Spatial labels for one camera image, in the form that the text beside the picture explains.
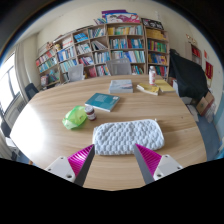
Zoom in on dark chair at window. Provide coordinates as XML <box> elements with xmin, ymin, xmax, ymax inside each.
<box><xmin>25</xmin><ymin>83</ymin><xmax>38</xmax><ymax>100</ymax></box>

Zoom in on small dark red jar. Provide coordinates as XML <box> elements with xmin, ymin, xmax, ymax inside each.
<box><xmin>85</xmin><ymin>106</ymin><xmax>96</xmax><ymax>121</ymax></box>

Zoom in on white textured towel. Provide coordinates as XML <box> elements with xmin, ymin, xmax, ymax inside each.
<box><xmin>92</xmin><ymin>119</ymin><xmax>165</xmax><ymax>155</ymax></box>

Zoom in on grey mesh office chair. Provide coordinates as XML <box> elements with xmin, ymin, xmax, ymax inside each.
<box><xmin>106</xmin><ymin>58</ymin><xmax>132</xmax><ymax>76</ymax></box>

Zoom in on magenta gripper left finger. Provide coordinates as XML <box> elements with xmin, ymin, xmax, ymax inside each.
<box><xmin>44</xmin><ymin>143</ymin><xmax>96</xmax><ymax>187</ymax></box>

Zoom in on yellow notebook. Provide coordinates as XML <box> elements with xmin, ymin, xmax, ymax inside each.
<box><xmin>155</xmin><ymin>79</ymin><xmax>175</xmax><ymax>93</ymax></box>

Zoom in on cardboard box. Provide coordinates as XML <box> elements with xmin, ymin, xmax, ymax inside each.
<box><xmin>196</xmin><ymin>91</ymin><xmax>215</xmax><ymax>116</ymax></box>

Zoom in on white office chair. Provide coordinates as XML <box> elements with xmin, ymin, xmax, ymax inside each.
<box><xmin>68</xmin><ymin>64</ymin><xmax>84</xmax><ymax>82</ymax></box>

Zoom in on black cloth covered object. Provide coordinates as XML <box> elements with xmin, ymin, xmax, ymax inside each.
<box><xmin>169</xmin><ymin>49</ymin><xmax>208</xmax><ymax>100</ymax></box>

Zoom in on wooden bookshelf with books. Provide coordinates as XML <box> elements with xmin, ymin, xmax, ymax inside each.
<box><xmin>36</xmin><ymin>23</ymin><xmax>169</xmax><ymax>86</ymax></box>

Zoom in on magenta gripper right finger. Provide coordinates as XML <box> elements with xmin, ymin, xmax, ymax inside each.
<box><xmin>133</xmin><ymin>143</ymin><xmax>184</xmax><ymax>185</ymax></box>

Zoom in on colourful posters on shelf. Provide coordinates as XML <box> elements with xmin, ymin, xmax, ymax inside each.
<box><xmin>95</xmin><ymin>9</ymin><xmax>140</xmax><ymax>24</ymax></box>

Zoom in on green plastic bag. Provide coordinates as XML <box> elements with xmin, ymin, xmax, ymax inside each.
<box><xmin>62</xmin><ymin>106</ymin><xmax>87</xmax><ymax>130</ymax></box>

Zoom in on white plastic bottle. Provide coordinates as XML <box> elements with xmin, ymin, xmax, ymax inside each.
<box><xmin>149</xmin><ymin>66</ymin><xmax>156</xmax><ymax>85</ymax></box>

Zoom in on teal hardcover book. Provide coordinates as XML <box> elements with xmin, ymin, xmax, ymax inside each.
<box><xmin>85</xmin><ymin>93</ymin><xmax>120</xmax><ymax>112</ymax></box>

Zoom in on yellow booklet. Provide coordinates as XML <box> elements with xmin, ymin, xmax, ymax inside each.
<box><xmin>137</xmin><ymin>83</ymin><xmax>159</xmax><ymax>95</ymax></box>

